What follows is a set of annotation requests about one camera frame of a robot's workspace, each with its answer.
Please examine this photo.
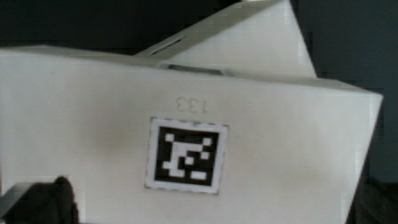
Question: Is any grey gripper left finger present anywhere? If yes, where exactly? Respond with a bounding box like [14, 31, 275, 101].
[0, 176, 80, 224]

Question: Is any white cabinet top block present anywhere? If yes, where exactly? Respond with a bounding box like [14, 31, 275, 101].
[0, 47, 382, 224]

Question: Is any white cabinet body box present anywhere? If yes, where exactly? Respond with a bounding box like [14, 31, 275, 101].
[137, 0, 316, 78]

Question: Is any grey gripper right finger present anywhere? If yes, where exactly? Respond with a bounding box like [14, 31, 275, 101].
[352, 178, 398, 224]

